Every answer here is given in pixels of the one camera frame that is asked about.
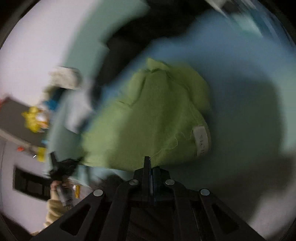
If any person's left hand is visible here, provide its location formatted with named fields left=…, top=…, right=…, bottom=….
left=50, top=179, right=73, bottom=199

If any green knit sweater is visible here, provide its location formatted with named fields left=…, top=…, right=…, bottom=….
left=82, top=58, right=211, bottom=171

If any black garment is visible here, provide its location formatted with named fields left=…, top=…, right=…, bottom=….
left=91, top=1, right=211, bottom=106

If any white folded towel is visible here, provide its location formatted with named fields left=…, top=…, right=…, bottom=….
left=65, top=89, right=95, bottom=134

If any blue and green sofa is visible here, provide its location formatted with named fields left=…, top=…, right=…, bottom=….
left=47, top=1, right=295, bottom=188

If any cream crumpled cloth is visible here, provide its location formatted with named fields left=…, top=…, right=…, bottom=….
left=43, top=66, right=82, bottom=100

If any teal blue bag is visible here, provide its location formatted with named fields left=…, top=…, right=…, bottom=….
left=45, top=88, right=65, bottom=111

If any yellow plastic bag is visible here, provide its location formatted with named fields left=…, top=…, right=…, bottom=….
left=22, top=106, right=50, bottom=133

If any cream sleeve forearm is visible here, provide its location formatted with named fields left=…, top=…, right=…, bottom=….
left=31, top=190, right=71, bottom=236

